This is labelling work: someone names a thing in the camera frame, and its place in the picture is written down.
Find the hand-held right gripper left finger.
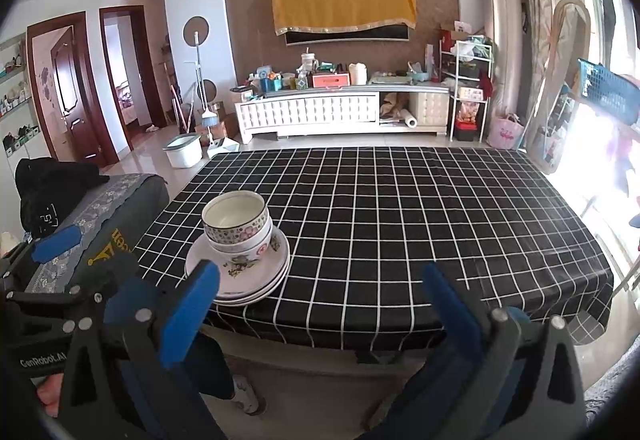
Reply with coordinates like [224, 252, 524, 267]
[60, 260, 228, 440]

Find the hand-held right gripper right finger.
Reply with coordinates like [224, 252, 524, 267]
[422, 262, 586, 440]

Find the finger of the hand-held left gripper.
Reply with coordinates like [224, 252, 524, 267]
[5, 252, 151, 321]
[2, 226, 82, 291]

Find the pink speckled white plate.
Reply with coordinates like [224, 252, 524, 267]
[186, 227, 291, 295]

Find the plain white plate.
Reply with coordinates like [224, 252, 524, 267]
[185, 260, 291, 305]

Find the white bowl with red mark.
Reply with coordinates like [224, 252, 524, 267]
[209, 226, 275, 255]

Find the small patterned dark-rimmed bowl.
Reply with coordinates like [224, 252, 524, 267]
[202, 190, 268, 235]

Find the person's left hand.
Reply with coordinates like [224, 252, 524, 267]
[36, 376, 65, 413]

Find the black bag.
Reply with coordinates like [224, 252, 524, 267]
[15, 157, 111, 241]

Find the person's left leg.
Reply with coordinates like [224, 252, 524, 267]
[192, 330, 236, 401]

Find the person's leg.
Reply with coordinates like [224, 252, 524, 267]
[360, 360, 451, 440]
[192, 330, 236, 401]

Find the white shoe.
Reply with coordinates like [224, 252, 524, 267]
[232, 375, 263, 416]

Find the person's right leg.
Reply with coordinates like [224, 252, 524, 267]
[360, 360, 451, 440]

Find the black checkered tablecloth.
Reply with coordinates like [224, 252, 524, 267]
[132, 146, 615, 352]

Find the dark wooden door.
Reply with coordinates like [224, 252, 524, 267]
[51, 27, 101, 165]

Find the white mop bucket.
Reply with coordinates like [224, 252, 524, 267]
[162, 133, 203, 169]

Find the white dustpan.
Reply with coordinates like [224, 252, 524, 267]
[206, 137, 241, 158]

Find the pink shopping bag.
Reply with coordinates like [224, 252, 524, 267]
[486, 114, 526, 151]

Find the cardboard box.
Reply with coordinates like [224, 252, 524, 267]
[195, 112, 238, 145]

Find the white paper roll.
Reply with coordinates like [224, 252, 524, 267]
[380, 112, 418, 128]

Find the white spin mop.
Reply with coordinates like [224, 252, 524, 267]
[185, 32, 221, 135]

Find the white metal storage rack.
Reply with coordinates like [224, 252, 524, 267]
[439, 34, 496, 143]

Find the white tufted television cabinet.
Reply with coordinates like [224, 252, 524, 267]
[234, 84, 451, 145]

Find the pink tissue box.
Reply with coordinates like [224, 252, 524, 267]
[311, 72, 351, 89]

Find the blue plastic basket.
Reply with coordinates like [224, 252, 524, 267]
[577, 58, 640, 125]

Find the standing air conditioner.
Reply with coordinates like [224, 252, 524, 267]
[478, 0, 523, 121]

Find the patterned beige curtain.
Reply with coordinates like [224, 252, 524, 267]
[510, 0, 556, 141]

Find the yellow fringed cloth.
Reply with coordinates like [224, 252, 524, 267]
[271, 0, 417, 38]

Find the dark hanging garment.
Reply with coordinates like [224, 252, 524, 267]
[600, 0, 618, 50]

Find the white wall shelf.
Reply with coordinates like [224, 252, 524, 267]
[0, 40, 38, 155]

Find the black wall television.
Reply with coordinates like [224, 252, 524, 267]
[284, 22, 410, 46]

